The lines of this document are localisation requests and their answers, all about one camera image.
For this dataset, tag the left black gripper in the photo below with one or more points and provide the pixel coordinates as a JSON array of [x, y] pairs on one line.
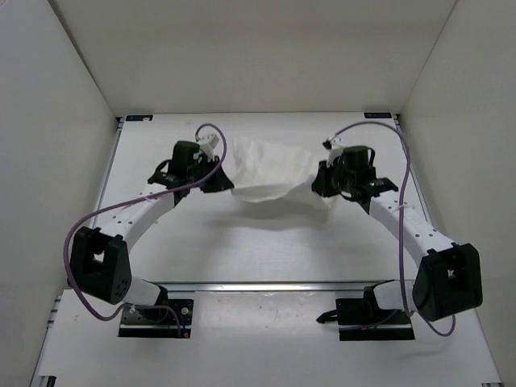
[[220, 181]]

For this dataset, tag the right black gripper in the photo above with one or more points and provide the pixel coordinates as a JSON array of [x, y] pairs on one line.
[[322, 185]]

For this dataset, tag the white pleated skirt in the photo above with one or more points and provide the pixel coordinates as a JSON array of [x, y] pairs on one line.
[[266, 172]]

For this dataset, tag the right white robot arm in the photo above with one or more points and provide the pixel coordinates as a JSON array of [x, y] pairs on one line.
[[448, 279]]

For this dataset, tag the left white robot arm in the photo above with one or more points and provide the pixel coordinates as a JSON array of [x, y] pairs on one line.
[[100, 262]]

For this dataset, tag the right blue corner label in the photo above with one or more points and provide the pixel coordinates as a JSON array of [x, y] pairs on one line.
[[377, 115]]

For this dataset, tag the blue corner label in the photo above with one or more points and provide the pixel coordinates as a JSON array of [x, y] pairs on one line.
[[139, 118], [377, 115]]

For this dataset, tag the left blue corner label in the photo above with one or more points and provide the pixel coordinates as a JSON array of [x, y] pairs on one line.
[[139, 118]]

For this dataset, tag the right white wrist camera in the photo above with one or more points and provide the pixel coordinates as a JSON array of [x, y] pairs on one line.
[[335, 147]]

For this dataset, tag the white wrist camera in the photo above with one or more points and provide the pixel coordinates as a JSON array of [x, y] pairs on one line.
[[335, 147], [207, 144]]

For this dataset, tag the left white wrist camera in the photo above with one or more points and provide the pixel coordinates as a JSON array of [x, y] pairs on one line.
[[207, 144]]

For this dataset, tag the aluminium rail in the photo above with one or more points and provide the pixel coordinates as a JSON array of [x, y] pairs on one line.
[[267, 286]]

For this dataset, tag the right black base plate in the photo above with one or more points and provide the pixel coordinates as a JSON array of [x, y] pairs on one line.
[[356, 323]]

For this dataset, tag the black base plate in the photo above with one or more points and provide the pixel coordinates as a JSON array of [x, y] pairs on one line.
[[159, 324], [356, 323]]

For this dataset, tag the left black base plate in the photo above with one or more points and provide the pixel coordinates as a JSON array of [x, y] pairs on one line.
[[159, 324]]

